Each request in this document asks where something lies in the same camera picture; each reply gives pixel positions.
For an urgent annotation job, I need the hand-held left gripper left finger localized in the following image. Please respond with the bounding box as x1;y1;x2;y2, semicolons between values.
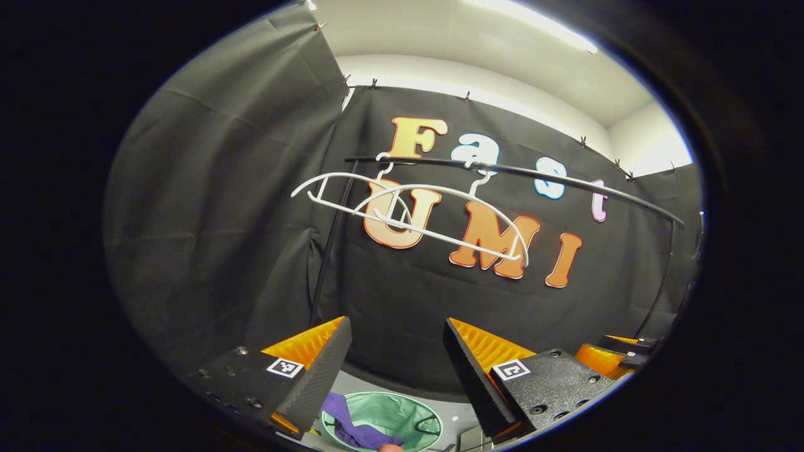
182;316;354;437

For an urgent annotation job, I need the purple corduroy jacket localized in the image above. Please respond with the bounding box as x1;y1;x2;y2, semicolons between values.
322;392;403;450

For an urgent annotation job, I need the row of small backdrop clips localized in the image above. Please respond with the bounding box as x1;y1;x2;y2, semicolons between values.
316;23;676;183

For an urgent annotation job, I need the black metal clothes rack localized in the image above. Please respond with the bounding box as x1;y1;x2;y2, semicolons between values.
308;156;687;340

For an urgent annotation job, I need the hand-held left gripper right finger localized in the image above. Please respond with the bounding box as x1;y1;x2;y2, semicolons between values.
443;317;619;440

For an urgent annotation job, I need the white plastic clothes hanger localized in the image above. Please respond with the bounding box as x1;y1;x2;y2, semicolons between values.
350;160;530;267
291;153;418;234

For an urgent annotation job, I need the green mesh laundry hamper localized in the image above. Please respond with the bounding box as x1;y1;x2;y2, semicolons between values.
320;391;444;452

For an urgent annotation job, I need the long ceiling light panel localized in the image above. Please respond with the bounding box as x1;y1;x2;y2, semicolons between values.
465;0;599;55

